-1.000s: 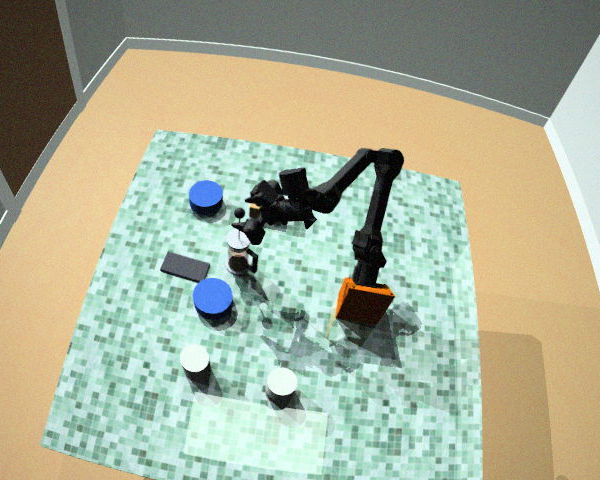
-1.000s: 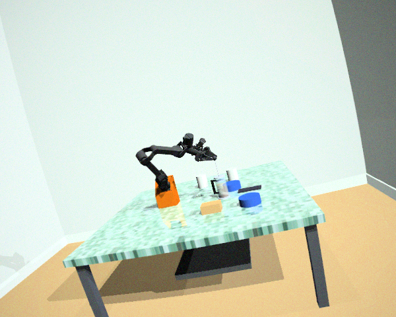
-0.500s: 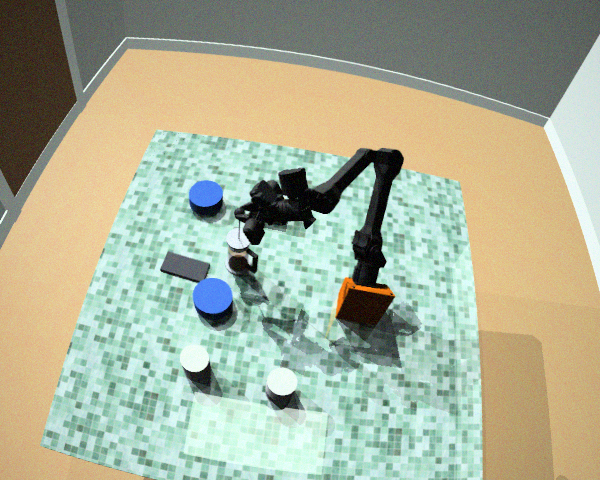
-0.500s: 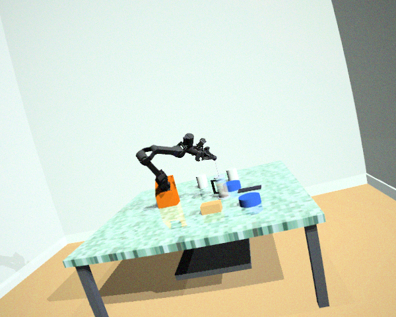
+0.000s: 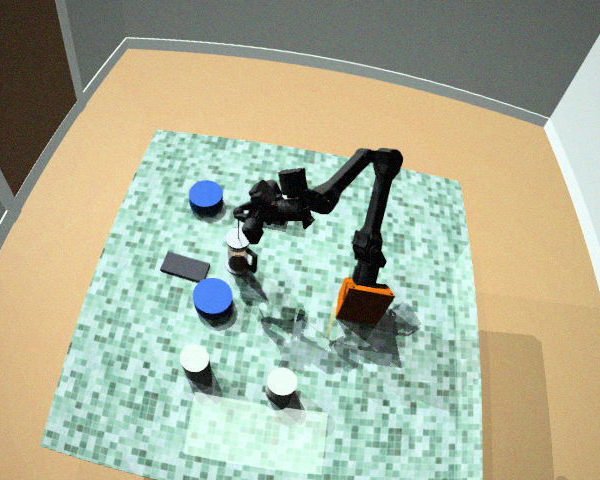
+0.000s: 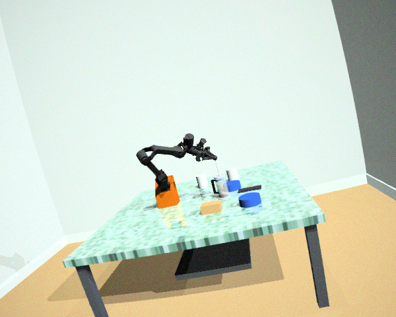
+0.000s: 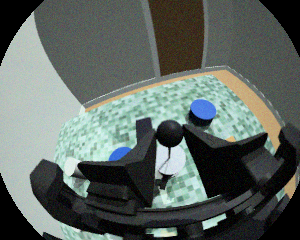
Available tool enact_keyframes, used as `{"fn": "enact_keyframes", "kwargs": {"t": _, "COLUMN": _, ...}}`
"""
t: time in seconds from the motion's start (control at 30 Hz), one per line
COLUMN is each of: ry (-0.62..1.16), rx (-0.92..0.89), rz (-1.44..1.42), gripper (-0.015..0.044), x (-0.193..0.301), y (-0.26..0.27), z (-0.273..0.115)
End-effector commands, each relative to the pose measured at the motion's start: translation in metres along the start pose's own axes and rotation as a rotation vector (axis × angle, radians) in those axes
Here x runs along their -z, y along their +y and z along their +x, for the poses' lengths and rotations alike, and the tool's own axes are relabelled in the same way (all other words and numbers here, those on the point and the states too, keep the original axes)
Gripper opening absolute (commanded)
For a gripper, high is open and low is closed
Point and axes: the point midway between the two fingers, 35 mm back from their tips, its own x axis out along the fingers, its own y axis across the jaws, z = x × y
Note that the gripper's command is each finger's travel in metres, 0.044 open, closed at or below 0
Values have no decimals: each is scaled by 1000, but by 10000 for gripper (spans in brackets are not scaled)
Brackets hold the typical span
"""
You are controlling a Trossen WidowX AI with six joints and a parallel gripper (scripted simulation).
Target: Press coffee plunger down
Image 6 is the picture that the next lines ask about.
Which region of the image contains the blue cylinder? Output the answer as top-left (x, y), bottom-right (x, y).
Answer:
top-left (227, 180), bottom-right (242, 192)
top-left (238, 192), bottom-right (261, 208)

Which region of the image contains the glass french press coffee maker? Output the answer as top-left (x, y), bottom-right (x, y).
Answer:
top-left (211, 172), bottom-right (231, 199)

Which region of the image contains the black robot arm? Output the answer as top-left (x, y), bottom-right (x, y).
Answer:
top-left (136, 133), bottom-right (207, 192)

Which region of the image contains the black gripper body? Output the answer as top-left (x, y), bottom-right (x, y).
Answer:
top-left (191, 146), bottom-right (210, 162)

